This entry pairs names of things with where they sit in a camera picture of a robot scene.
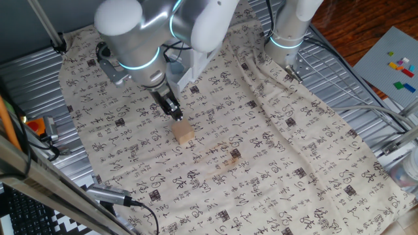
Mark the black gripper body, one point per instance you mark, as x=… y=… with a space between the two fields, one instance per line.
x=165 y=98

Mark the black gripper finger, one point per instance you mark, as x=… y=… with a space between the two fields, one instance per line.
x=173 y=117
x=180 y=115

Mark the light wooden block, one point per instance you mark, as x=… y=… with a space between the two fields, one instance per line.
x=183 y=132

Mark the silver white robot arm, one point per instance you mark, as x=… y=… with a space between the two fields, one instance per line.
x=137 y=39

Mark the white plastic drawer cabinet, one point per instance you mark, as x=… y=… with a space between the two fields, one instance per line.
x=199 y=65

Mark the calligraphy print beige cloth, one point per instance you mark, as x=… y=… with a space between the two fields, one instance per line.
x=261 y=147

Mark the red emergency stop button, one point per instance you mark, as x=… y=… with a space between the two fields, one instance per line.
x=34 y=125

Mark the thin aluminium strut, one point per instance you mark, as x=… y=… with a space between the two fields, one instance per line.
x=45 y=23

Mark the black white checkerboard sheet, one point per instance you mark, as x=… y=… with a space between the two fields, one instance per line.
x=65 y=225

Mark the orange pole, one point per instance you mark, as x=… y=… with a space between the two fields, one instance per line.
x=8 y=124

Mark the black keyboard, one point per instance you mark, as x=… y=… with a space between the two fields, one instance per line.
x=26 y=215

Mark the grey brick baseplate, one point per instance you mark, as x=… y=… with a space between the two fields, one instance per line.
x=375 y=68

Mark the yellow toy brick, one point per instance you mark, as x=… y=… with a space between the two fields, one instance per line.
x=392 y=65

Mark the dark green toy brick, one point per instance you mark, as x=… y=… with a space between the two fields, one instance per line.
x=398 y=85

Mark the orange toy brick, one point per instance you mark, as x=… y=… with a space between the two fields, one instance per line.
x=399 y=68

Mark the pink toy brick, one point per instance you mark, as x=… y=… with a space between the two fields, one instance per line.
x=400 y=62

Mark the blue toy brick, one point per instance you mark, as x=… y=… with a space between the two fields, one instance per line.
x=409 y=87

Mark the red toy brick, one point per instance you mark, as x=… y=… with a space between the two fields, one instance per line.
x=407 y=72

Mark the white toy brick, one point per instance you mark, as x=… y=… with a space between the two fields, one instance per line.
x=405 y=60

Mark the clear plastic bottle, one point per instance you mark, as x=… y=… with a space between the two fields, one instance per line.
x=409 y=169

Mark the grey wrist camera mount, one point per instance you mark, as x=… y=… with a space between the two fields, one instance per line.
x=111 y=70

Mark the long silver camera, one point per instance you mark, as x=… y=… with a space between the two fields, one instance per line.
x=107 y=194

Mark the small silver camera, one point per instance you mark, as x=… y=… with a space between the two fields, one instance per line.
x=50 y=127

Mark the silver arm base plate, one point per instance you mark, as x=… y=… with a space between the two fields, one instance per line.
x=305 y=67

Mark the large aluminium frame beam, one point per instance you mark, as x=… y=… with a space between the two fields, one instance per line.
x=39 y=182

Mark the aluminium frame bracket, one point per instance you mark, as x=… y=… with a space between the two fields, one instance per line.
x=398 y=140

